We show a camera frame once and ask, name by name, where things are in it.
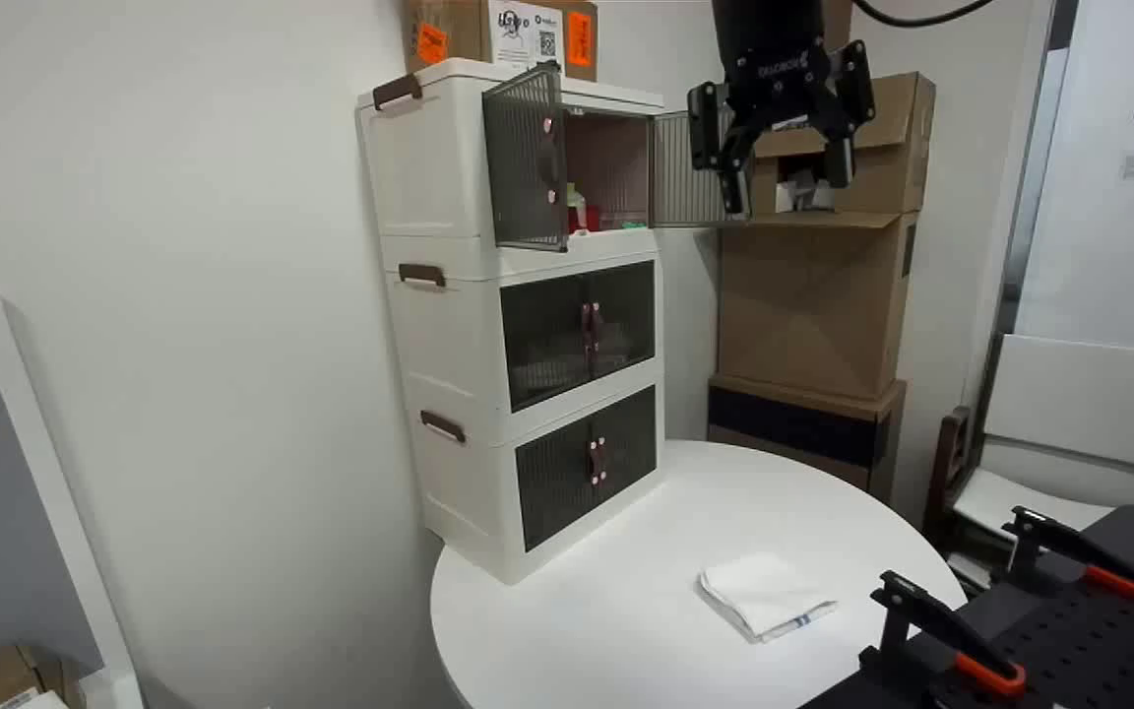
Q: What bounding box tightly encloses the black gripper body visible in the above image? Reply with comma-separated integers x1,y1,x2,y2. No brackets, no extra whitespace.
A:
708,0,863,139

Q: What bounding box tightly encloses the green item in cabinet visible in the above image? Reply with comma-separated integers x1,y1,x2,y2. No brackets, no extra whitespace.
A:
591,211,658,241

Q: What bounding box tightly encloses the red item in cabinet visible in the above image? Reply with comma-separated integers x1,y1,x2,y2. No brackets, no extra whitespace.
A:
561,182,597,241

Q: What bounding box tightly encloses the white three-tier storage cabinet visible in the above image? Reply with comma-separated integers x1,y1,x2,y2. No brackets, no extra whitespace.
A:
354,54,669,588

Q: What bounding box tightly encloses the open brown cardboard box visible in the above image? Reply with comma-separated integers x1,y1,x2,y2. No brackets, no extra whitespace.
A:
742,68,941,224

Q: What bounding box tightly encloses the cardboard box with black band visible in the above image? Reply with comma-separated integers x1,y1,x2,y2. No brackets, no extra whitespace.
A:
706,374,909,505

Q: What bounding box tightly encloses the cardboard box with orange stickers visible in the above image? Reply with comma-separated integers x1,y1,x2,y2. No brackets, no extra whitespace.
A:
397,0,601,81

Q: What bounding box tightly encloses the white flat panel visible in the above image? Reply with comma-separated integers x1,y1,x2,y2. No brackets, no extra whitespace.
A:
979,332,1134,479

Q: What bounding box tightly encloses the white folded cloth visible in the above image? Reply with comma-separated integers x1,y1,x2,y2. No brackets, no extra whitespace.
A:
692,553,843,644

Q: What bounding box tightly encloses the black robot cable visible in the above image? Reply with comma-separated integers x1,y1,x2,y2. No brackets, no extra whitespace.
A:
850,0,1000,33

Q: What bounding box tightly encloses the brown cabinet side handle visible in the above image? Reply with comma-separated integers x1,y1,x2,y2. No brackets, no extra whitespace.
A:
370,72,429,113
395,260,451,297
418,404,473,448

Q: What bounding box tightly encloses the dark brown chair frame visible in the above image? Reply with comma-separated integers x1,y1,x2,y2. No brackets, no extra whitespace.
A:
921,403,979,532

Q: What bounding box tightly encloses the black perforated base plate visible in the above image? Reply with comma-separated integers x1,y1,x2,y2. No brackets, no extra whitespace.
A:
797,501,1134,709

